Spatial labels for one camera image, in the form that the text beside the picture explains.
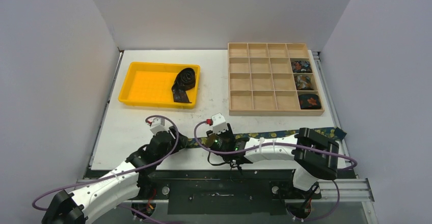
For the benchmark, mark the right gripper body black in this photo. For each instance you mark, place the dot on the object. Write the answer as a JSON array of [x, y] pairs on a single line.
[[209, 140]]

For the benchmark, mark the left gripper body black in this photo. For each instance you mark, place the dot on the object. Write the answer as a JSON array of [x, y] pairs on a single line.
[[172, 146]]

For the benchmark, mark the blue yellow floral tie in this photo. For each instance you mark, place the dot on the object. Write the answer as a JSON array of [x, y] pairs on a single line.
[[334, 133]]

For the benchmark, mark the yellow plastic tray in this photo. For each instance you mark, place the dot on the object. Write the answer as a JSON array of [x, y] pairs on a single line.
[[149, 84]]

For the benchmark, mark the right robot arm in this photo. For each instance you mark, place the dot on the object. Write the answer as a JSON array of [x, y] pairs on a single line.
[[315, 154]]

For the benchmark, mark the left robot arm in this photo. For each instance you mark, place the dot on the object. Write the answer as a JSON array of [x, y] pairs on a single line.
[[88, 203]]

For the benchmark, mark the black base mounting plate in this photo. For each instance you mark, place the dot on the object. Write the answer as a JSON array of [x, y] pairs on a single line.
[[223, 192]]

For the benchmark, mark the black patterned tie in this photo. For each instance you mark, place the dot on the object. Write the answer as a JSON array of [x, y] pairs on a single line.
[[184, 81]]

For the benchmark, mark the wooden compartment box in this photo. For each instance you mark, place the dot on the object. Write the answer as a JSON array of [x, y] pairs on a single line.
[[261, 80]]

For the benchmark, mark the rolled tie bottom slot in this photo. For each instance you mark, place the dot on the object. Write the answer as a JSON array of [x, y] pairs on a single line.
[[309, 101]]

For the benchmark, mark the rolled tie slot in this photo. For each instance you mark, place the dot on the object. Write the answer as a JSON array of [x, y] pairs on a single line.
[[309, 101], [303, 83], [301, 66]]

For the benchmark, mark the rolled tie middle slot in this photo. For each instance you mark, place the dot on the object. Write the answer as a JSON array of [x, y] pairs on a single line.
[[303, 83]]

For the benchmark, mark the rolled tie top slot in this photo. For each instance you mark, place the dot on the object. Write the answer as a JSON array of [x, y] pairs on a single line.
[[301, 66]]

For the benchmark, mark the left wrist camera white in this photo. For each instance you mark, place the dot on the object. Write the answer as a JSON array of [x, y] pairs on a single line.
[[157, 125]]

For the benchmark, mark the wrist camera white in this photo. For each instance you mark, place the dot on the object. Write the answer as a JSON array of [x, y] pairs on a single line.
[[217, 123], [157, 125]]

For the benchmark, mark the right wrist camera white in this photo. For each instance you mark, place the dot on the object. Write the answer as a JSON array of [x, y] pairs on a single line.
[[217, 123]]

